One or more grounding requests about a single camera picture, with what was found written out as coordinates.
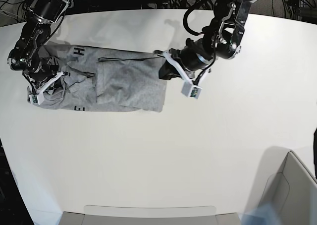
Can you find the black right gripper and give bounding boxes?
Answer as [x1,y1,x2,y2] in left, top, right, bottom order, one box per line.
[23,57,60,84]

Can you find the grey T-shirt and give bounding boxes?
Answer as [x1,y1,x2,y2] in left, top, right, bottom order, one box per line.
[39,45,167,113]

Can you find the grey plastic bin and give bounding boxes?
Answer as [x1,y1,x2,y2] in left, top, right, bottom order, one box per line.
[239,150,317,225]
[59,205,241,225]

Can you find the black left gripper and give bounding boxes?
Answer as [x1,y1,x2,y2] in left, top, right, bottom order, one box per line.
[158,45,214,80]

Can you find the grey plastic bin bottom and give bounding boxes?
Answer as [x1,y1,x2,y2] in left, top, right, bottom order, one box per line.
[59,205,241,225]

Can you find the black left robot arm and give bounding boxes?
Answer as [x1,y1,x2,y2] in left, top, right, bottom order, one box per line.
[167,0,256,85]

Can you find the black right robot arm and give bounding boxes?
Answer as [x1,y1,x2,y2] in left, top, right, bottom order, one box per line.
[8,0,72,83]

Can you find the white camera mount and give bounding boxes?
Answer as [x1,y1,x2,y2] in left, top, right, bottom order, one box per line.
[154,49,215,99]
[22,71,70,106]

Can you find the grey plastic bin right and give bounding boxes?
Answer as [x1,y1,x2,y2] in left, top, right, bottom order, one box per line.
[239,150,317,225]

